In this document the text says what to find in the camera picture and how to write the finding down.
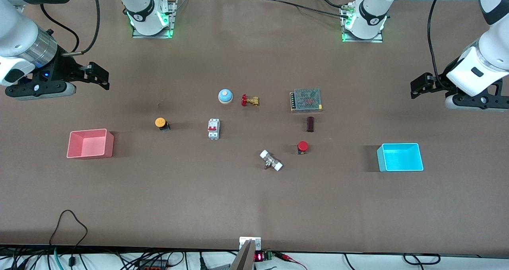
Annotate white pipe ball valve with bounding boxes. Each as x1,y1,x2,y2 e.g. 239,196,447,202
260,150,284,172

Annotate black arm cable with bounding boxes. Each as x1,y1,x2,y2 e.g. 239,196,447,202
40,0,101,56
427,0,448,84

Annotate thin black looped cable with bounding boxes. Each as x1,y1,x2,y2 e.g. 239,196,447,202
49,210,89,268

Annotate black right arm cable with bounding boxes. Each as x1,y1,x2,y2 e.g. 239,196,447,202
40,0,101,56

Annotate metal mesh power supply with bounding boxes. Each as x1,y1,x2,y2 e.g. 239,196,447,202
289,88,323,113

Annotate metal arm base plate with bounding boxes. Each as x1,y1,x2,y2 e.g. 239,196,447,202
341,4,384,43
132,0,176,39

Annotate cyan plastic box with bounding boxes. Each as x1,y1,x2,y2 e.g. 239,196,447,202
377,143,424,172

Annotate black cable across table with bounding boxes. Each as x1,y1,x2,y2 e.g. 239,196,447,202
266,0,343,17

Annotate red alligator clip lead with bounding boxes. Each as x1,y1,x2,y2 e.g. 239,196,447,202
274,252,309,270

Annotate pink plastic box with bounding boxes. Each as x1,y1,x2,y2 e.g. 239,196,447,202
66,128,115,159

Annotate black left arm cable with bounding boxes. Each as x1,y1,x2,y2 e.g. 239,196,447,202
427,0,448,84

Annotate white mounting bracket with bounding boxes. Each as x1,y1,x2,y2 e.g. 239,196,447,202
239,237,262,251

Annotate white circuit breaker red switches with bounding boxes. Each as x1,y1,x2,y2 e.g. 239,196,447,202
207,118,220,140

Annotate black coiled cable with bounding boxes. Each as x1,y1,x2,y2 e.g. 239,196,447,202
403,253,441,266

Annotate grey camera mount bar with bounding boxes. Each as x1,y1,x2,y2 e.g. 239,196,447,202
229,239,255,270

